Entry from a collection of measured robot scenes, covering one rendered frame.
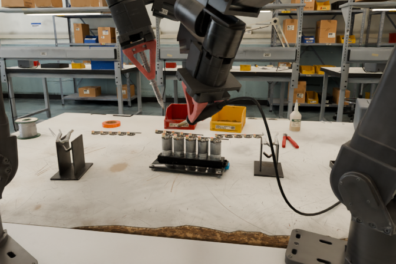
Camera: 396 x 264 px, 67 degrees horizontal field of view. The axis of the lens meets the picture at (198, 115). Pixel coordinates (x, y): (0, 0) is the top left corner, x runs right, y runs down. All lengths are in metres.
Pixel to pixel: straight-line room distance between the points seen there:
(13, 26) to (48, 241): 6.05
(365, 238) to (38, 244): 0.42
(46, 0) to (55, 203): 3.08
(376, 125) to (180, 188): 0.36
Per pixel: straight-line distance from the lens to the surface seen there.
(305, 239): 0.46
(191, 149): 0.66
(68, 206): 0.57
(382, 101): 0.36
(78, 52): 3.31
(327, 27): 4.75
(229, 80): 0.53
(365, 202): 0.36
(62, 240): 0.49
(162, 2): 0.61
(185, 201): 0.54
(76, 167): 0.68
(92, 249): 0.46
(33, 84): 6.32
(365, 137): 0.36
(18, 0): 3.73
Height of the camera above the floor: 1.02
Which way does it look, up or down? 14 degrees down
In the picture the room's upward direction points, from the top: straight up
